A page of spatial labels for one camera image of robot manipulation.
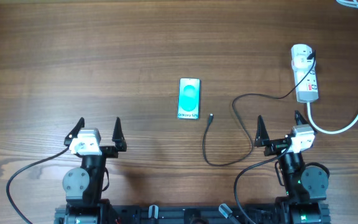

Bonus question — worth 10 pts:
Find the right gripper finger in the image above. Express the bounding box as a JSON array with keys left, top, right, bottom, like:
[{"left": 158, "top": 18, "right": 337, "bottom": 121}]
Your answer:
[
  {"left": 295, "top": 110, "right": 308, "bottom": 125},
  {"left": 254, "top": 115, "right": 270, "bottom": 147}
]

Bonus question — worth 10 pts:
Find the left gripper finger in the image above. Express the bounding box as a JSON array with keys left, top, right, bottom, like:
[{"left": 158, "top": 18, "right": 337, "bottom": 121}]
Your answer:
[
  {"left": 112, "top": 117, "right": 127, "bottom": 152},
  {"left": 63, "top": 117, "right": 85, "bottom": 146}
]

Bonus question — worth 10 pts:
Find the black USB charging cable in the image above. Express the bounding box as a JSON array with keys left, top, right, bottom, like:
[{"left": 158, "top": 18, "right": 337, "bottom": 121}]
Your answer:
[{"left": 201, "top": 50, "right": 317, "bottom": 167}]

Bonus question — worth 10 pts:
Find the cyan Galaxy smartphone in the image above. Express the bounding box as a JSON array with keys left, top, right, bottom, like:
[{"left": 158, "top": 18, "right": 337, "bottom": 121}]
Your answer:
[{"left": 177, "top": 78, "right": 201, "bottom": 119}]

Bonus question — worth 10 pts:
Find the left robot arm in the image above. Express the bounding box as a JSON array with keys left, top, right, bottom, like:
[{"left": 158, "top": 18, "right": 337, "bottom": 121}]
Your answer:
[{"left": 54, "top": 118, "right": 127, "bottom": 224}]

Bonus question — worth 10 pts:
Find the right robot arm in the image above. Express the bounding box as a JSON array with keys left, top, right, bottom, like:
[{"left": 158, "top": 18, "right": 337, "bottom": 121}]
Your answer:
[{"left": 254, "top": 111, "right": 331, "bottom": 224}]

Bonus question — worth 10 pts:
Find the white USB charger adapter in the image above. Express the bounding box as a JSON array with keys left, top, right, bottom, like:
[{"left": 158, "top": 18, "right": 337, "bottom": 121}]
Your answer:
[{"left": 291, "top": 54, "right": 313, "bottom": 71}]

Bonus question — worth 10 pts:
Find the white power strip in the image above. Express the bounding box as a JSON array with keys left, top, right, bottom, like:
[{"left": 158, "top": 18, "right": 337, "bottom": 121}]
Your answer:
[{"left": 291, "top": 44, "right": 319, "bottom": 103}]

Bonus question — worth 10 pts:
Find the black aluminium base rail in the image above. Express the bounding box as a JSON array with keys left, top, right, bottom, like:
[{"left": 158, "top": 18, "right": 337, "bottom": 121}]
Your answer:
[{"left": 54, "top": 203, "right": 331, "bottom": 224}]

